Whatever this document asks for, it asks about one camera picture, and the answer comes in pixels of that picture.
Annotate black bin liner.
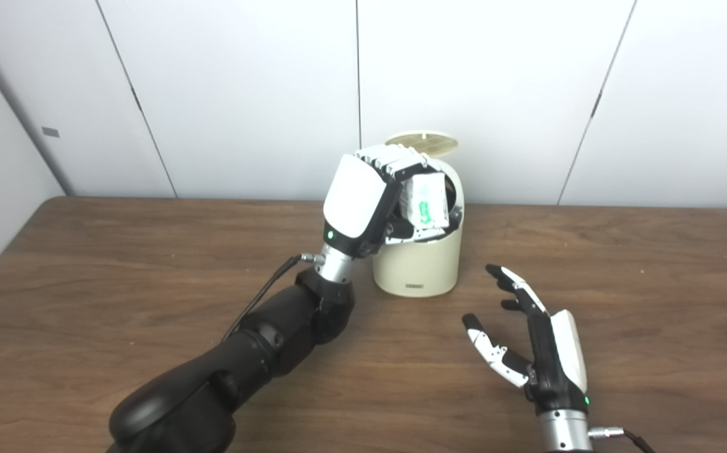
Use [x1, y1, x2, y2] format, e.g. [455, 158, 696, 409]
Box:
[389, 204, 465, 243]

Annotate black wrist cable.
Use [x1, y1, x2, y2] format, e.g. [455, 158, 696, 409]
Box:
[221, 253, 326, 344]
[588, 426, 657, 453]

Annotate cream round bin lid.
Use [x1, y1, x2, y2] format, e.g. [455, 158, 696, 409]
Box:
[386, 131, 459, 158]

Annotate cream-colored round bin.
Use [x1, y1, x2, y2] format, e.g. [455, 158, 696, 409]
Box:
[372, 157, 465, 298]

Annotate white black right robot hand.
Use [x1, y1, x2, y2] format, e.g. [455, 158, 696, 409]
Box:
[462, 264, 591, 416]

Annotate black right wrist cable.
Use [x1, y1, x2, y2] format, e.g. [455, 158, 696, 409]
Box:
[588, 426, 657, 453]

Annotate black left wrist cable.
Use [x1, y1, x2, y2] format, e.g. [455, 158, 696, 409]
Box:
[221, 253, 326, 344]

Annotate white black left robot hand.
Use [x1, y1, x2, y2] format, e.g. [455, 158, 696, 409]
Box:
[323, 145, 446, 260]

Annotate green white milk carton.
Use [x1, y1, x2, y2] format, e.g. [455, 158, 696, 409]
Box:
[399, 175, 449, 228]

